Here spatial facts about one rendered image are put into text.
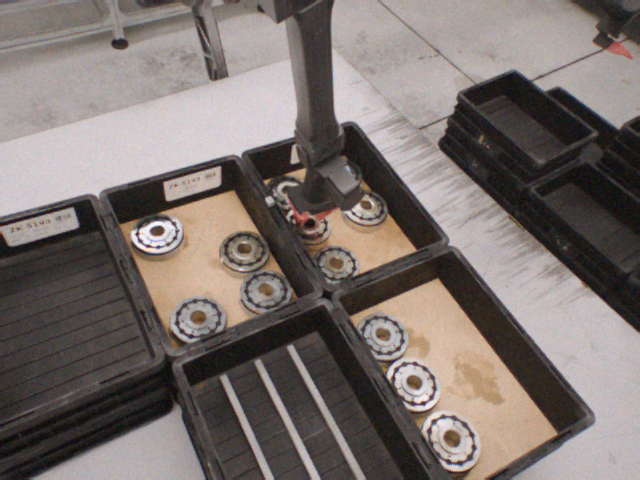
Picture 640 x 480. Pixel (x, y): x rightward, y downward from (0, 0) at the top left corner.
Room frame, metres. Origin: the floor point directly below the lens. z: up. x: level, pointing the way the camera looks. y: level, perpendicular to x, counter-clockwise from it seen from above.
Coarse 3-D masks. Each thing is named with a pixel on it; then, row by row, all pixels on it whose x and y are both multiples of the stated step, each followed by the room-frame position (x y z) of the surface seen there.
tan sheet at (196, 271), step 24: (192, 216) 0.76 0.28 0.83; (216, 216) 0.78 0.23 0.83; (240, 216) 0.79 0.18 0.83; (192, 240) 0.70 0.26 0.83; (216, 240) 0.71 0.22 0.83; (144, 264) 0.62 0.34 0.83; (168, 264) 0.63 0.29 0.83; (192, 264) 0.64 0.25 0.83; (216, 264) 0.65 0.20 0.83; (168, 288) 0.57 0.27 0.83; (192, 288) 0.58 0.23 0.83; (216, 288) 0.60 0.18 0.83; (168, 312) 0.52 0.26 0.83; (240, 312) 0.55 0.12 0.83
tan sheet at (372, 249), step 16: (336, 224) 0.82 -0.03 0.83; (384, 224) 0.85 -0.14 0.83; (336, 240) 0.78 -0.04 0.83; (352, 240) 0.79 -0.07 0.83; (368, 240) 0.80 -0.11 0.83; (384, 240) 0.81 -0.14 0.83; (400, 240) 0.81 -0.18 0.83; (368, 256) 0.75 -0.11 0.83; (384, 256) 0.76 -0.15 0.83; (400, 256) 0.77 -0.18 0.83
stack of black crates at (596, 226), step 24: (576, 168) 1.59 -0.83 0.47; (528, 192) 1.43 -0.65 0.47; (552, 192) 1.54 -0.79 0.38; (576, 192) 1.57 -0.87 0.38; (600, 192) 1.54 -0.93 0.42; (624, 192) 1.50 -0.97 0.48; (528, 216) 1.40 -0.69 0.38; (552, 216) 1.34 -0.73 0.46; (576, 216) 1.45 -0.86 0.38; (600, 216) 1.47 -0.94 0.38; (624, 216) 1.47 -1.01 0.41; (552, 240) 1.31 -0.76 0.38; (576, 240) 1.28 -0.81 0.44; (600, 240) 1.36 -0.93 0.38; (624, 240) 1.38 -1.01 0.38; (576, 264) 1.24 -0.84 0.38; (600, 264) 1.21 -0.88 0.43; (624, 264) 1.27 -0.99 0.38; (600, 288) 1.16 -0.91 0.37
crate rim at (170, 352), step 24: (192, 168) 0.81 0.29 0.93; (240, 168) 0.84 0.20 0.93; (120, 192) 0.71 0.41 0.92; (120, 240) 0.60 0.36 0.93; (288, 240) 0.67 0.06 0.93; (144, 288) 0.51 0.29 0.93; (264, 312) 0.51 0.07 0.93; (168, 336) 0.43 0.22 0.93; (216, 336) 0.44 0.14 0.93; (168, 360) 0.39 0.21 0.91
